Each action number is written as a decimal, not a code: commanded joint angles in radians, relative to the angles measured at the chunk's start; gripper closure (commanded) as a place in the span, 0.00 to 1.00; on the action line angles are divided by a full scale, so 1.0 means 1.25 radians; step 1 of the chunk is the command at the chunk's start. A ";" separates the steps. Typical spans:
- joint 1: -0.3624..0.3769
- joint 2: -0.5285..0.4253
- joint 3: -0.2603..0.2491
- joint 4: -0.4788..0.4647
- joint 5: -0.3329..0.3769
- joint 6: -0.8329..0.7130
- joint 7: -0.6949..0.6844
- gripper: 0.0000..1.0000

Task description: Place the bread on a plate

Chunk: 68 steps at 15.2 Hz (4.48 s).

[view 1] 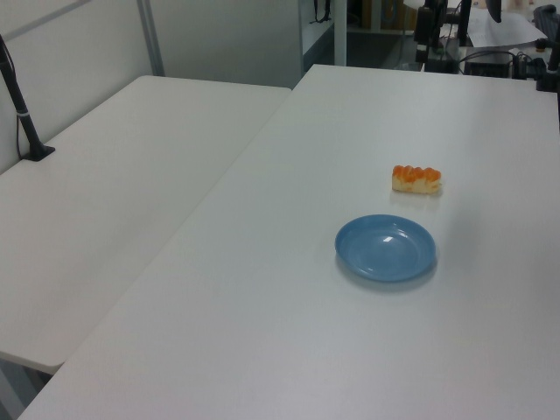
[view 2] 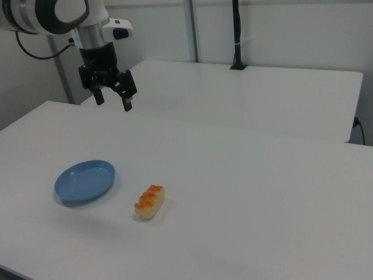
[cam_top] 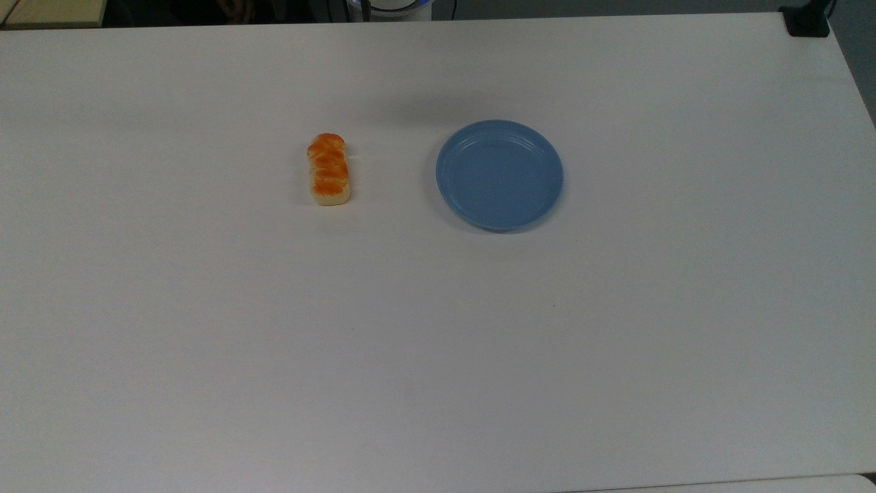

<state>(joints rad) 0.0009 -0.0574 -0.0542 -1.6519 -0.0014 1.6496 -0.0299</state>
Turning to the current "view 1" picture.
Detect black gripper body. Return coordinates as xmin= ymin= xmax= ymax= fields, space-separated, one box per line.
xmin=414 ymin=4 xmax=440 ymax=45

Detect orange topped bread piece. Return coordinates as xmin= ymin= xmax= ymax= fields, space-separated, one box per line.
xmin=390 ymin=164 xmax=444 ymax=195

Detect blue round plate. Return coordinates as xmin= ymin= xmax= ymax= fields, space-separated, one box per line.
xmin=334 ymin=213 xmax=438 ymax=283

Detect black upright pole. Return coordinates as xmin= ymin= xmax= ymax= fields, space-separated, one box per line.
xmin=458 ymin=0 xmax=473 ymax=47

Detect black electronics box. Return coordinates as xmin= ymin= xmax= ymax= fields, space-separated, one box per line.
xmin=463 ymin=50 xmax=516 ymax=79

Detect white paper sheets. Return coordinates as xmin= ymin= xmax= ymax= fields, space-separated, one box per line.
xmin=466 ymin=6 xmax=548 ymax=48

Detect black clamp stand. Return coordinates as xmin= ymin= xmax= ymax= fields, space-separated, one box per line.
xmin=534 ymin=38 xmax=560 ymax=93

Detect white side table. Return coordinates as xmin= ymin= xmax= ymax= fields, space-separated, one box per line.
xmin=0 ymin=74 xmax=293 ymax=376

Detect white shelf frame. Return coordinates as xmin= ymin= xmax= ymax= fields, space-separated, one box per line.
xmin=298 ymin=0 xmax=350 ymax=76

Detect black hanging strap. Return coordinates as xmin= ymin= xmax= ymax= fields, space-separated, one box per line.
xmin=309 ymin=0 xmax=333 ymax=25

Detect white partition post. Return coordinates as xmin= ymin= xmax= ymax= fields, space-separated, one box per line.
xmin=136 ymin=0 xmax=166 ymax=76

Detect black camera stand pole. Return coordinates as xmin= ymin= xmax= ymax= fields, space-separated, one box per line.
xmin=0 ymin=33 xmax=57 ymax=162

